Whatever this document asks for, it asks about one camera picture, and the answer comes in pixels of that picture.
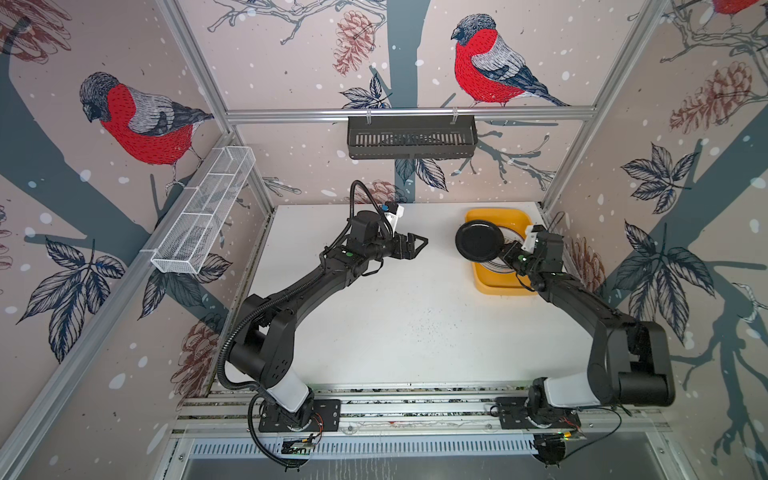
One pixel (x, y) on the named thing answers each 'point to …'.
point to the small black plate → (479, 241)
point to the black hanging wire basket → (412, 137)
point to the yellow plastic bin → (488, 281)
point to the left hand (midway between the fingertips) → (419, 240)
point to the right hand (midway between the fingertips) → (497, 247)
